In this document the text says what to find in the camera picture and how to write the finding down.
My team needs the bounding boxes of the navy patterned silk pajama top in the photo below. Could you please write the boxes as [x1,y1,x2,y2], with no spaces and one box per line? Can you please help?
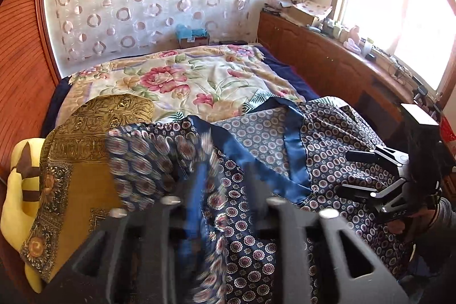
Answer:
[107,96,410,304]

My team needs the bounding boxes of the gold patterned pillow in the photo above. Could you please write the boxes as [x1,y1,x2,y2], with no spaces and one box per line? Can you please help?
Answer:
[20,94,154,282]

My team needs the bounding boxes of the wooden sideboard cabinet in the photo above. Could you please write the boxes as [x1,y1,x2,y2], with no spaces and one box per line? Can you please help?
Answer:
[257,12,413,150]

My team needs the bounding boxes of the pink figurine on sideboard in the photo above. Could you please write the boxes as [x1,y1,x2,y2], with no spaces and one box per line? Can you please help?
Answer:
[343,25,361,55]

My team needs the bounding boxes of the yellow plush toy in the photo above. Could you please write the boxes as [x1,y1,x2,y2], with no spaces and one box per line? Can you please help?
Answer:
[1,138,44,294]

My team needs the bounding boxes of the cardboard box on sideboard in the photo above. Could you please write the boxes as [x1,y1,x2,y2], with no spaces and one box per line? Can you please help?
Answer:
[286,1,332,26]

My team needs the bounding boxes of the floral bed quilt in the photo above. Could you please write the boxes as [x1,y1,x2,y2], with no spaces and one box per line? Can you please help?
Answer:
[56,44,308,123]

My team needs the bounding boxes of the box with blue items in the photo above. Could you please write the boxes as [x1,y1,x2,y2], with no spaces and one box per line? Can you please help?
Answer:
[176,24,210,49]

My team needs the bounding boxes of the wooden louvered wardrobe door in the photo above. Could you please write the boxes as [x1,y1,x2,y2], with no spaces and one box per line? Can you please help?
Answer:
[1,0,60,174]

